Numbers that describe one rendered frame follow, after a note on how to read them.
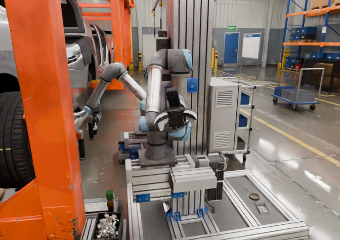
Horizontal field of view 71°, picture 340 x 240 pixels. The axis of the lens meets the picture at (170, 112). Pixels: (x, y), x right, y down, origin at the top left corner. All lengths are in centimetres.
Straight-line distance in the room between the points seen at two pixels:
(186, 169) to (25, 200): 87
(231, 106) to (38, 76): 114
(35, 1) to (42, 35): 12
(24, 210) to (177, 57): 108
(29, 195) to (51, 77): 59
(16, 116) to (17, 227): 61
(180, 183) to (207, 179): 16
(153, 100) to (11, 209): 86
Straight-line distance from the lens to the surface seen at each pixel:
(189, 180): 145
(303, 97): 623
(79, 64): 435
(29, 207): 142
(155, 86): 123
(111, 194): 150
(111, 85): 535
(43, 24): 111
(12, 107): 172
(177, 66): 132
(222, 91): 160
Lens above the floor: 150
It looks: 16 degrees down
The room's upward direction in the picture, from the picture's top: straight up
